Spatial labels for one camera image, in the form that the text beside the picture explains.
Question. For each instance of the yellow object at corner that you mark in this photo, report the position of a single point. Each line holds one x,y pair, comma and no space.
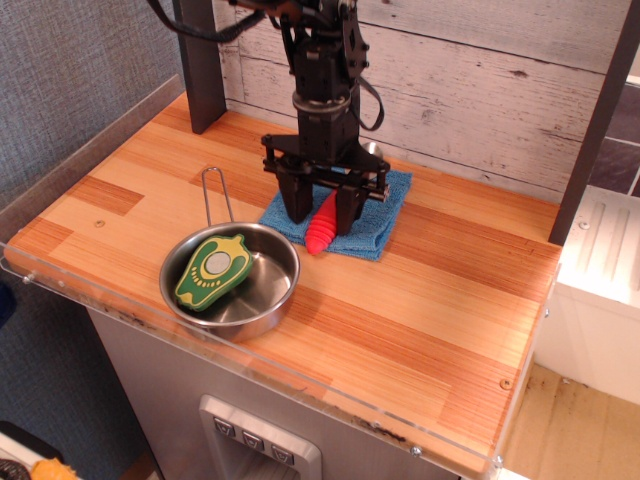
52,469

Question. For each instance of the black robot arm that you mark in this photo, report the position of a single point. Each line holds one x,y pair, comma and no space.
326,55

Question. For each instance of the dark right shelf post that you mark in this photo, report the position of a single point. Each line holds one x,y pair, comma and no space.
604,109

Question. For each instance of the spoon with red handle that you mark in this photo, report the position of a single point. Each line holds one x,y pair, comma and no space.
322,229

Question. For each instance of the green yellow toy pepper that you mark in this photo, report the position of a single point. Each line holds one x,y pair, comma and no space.
217,266

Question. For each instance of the dark left shelf post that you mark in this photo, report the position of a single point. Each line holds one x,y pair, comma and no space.
201,65

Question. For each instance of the small steel saucepan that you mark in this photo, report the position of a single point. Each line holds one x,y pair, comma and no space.
255,306

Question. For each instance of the blue folded cloth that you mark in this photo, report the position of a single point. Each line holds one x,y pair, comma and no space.
369,234

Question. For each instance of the silver dispenser panel with buttons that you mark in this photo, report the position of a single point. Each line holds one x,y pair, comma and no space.
244,446

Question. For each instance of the clear acrylic edge guard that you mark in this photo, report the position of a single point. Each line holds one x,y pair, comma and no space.
424,347

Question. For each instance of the dark shelf post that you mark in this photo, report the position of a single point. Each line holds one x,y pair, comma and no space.
201,65
604,109

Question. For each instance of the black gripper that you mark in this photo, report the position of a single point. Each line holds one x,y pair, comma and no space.
325,138

